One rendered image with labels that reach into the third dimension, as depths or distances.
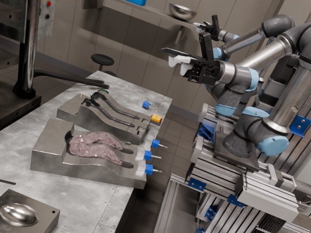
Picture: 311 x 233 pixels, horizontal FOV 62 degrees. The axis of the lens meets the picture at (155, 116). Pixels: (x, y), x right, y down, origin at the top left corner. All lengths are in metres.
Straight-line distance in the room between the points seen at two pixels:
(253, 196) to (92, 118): 0.91
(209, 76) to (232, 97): 0.12
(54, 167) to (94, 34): 2.97
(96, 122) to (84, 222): 0.60
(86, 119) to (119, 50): 2.45
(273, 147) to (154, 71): 2.80
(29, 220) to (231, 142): 0.91
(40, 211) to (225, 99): 0.75
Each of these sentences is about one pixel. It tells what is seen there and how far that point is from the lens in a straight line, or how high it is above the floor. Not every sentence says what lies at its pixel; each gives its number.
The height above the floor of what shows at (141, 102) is 0.83.
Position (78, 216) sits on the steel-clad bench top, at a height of 0.80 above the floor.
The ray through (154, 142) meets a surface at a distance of 1.51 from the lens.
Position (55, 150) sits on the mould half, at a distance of 1.18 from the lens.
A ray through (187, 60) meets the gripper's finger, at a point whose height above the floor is 1.46.
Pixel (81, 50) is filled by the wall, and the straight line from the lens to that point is 4.11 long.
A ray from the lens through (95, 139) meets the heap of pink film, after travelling 1.29.
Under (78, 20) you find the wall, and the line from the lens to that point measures 4.06.
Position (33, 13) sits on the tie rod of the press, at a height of 1.29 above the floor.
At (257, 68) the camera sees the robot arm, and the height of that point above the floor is 1.46.
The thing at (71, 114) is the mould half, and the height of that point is 0.85.
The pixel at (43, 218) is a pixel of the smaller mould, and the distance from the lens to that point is 0.99.
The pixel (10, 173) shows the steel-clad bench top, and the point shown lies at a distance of 1.23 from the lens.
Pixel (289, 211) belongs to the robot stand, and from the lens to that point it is 1.39.
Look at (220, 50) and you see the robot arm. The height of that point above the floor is 1.37.
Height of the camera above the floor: 1.65
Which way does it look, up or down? 27 degrees down
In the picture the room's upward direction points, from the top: 20 degrees clockwise
